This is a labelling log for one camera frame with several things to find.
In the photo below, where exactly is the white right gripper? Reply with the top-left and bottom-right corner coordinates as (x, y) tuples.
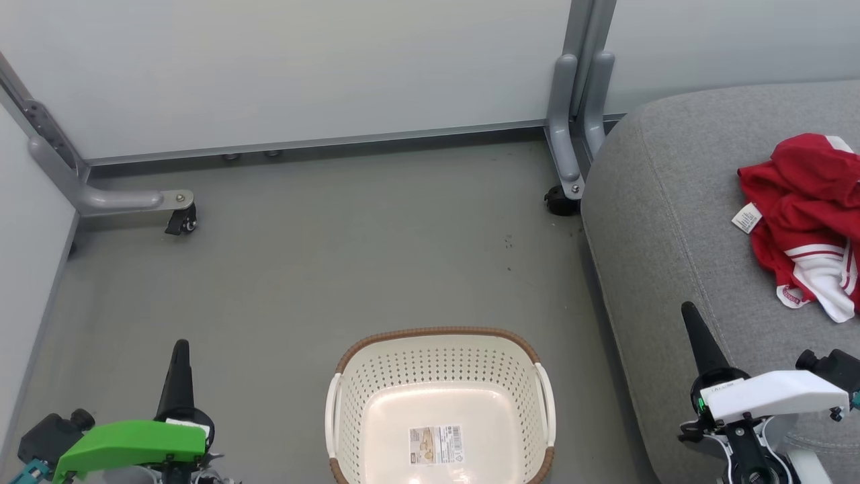
(681, 301), (849, 425)

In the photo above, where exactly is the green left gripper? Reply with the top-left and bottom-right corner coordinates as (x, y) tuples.
(52, 339), (216, 482)

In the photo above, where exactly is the red and white garment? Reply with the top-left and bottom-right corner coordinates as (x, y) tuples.
(731, 133), (860, 323)

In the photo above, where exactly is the grey fabric sofa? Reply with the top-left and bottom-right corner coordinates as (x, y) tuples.
(580, 81), (860, 484)

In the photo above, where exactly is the black caster wheel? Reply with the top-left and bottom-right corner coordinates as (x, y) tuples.
(165, 204), (198, 237)
(544, 185), (581, 217)

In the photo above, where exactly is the white partition panel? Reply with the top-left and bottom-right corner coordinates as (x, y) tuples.
(603, 0), (860, 116)
(0, 0), (573, 166)
(0, 104), (79, 444)

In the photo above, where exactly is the grey partition foot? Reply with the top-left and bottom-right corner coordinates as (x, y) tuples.
(546, 54), (583, 201)
(583, 50), (616, 159)
(28, 134), (196, 218)

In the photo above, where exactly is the cream perforated laundry basket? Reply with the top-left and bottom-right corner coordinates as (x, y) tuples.
(325, 327), (557, 484)

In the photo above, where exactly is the paper label sticker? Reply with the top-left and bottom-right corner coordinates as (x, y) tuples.
(408, 424), (465, 467)

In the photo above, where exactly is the grey partition post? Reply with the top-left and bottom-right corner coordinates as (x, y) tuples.
(562, 0), (617, 75)
(0, 52), (87, 177)

